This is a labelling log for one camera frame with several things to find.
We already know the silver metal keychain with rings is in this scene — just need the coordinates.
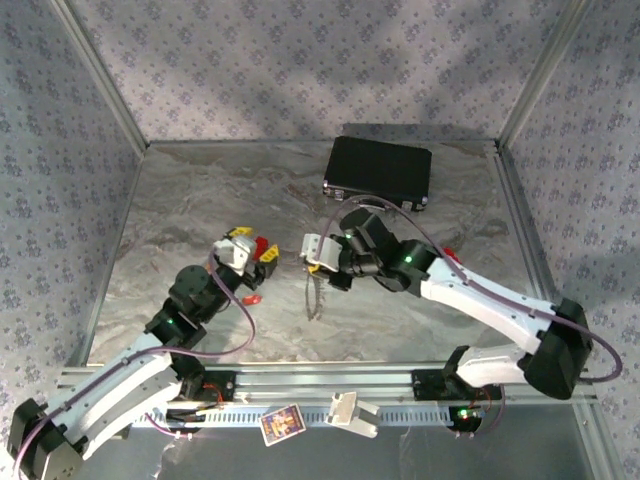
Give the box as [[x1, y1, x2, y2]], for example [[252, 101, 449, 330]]
[[303, 272, 325, 322]]

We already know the black case with metal clasps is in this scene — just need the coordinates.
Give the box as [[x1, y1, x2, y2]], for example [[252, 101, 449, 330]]
[[322, 135, 434, 215]]

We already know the colourful playing card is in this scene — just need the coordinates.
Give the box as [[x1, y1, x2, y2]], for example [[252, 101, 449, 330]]
[[259, 403, 306, 448]]

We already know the small circuit board with LEDs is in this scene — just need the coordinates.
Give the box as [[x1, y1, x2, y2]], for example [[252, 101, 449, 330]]
[[448, 406, 485, 432]]

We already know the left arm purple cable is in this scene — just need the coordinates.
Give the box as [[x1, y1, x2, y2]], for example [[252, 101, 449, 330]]
[[12, 252, 258, 480]]

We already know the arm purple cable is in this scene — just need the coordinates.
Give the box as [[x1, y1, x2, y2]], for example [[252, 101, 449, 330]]
[[12, 252, 258, 480], [322, 195, 625, 385]]

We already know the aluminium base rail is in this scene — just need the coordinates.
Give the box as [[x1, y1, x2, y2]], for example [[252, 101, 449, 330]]
[[55, 363, 599, 407]]

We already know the white plastic bracket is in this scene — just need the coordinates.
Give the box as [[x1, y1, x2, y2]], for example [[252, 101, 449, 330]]
[[323, 391, 381, 440]]

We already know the slotted grey cable duct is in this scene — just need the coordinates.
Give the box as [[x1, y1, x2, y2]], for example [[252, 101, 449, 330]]
[[130, 403, 457, 432]]

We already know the aluminium side rail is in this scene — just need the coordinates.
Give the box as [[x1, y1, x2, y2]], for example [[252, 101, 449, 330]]
[[492, 141, 559, 306]]

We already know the aluminium frame post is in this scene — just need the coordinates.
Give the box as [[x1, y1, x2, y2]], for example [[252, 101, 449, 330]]
[[49, 0, 151, 150], [497, 0, 599, 149]]

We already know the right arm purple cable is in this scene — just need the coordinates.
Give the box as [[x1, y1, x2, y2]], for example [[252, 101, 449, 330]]
[[322, 195, 625, 385]]

